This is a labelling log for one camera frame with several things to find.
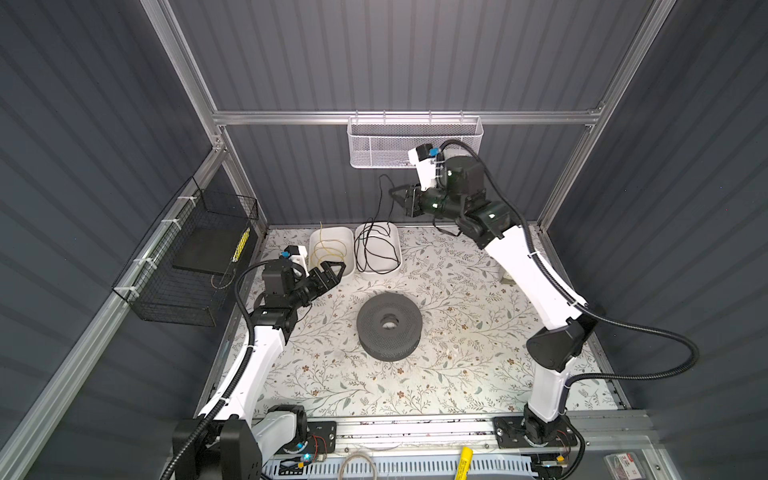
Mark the grey perforated cable spool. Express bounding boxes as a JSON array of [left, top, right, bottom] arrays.
[[356, 293, 423, 362]]

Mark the black cable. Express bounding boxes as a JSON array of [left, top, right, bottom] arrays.
[[353, 173, 402, 274]]

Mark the yellow marker in basket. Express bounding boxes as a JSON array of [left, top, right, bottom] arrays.
[[231, 227, 251, 263]]

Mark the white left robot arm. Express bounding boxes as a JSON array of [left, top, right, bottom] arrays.
[[161, 248, 346, 479]]

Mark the beige cable loop front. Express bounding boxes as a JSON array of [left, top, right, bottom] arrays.
[[337, 452, 379, 480]]

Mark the yellow marker front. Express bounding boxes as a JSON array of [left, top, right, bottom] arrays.
[[454, 447, 474, 480]]

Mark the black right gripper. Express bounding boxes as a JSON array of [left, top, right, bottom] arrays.
[[389, 181, 463, 226]]

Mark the white plastic bin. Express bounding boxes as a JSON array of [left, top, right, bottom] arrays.
[[353, 222, 403, 279]]

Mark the white bin with yellow cable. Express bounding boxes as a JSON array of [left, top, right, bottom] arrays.
[[308, 227, 355, 277]]

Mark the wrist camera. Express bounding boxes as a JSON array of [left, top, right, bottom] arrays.
[[280, 245, 308, 278], [407, 143, 439, 191]]

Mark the black pad in basket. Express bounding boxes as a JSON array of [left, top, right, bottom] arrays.
[[172, 228, 242, 275]]

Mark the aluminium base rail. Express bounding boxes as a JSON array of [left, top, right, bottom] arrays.
[[326, 410, 660, 454]]

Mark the black wire wall basket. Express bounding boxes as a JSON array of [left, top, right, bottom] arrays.
[[113, 179, 260, 327]]

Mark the yellow cable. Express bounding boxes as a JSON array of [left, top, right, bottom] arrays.
[[310, 223, 350, 272]]

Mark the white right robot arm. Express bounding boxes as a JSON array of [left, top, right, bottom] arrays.
[[390, 139, 700, 446]]

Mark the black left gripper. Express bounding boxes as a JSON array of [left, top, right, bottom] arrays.
[[287, 260, 342, 311]]

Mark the white wire mesh basket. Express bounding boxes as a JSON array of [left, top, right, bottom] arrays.
[[346, 114, 484, 169]]

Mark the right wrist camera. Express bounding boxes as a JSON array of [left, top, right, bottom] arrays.
[[407, 143, 439, 191]]

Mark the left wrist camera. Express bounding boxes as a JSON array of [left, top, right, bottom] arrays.
[[280, 245, 308, 278]]

